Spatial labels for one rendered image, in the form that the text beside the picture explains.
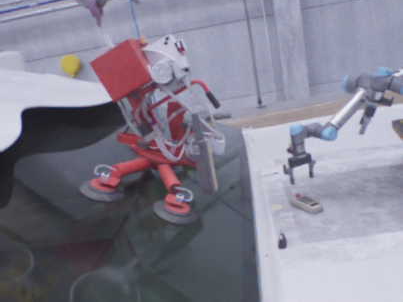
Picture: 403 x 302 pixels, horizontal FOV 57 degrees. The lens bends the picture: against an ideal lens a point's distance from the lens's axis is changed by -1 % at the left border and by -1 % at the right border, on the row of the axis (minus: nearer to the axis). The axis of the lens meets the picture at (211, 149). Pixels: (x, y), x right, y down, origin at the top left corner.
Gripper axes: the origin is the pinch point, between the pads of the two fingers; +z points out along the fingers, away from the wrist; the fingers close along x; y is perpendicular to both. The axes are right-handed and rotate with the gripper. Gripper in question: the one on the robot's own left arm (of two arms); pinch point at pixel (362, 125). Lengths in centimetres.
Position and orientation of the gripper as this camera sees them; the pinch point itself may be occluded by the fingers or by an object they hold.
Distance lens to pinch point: 211.0
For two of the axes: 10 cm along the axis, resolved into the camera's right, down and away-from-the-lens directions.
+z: -1.6, 8.5, 5.0
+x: -3.4, 4.3, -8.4
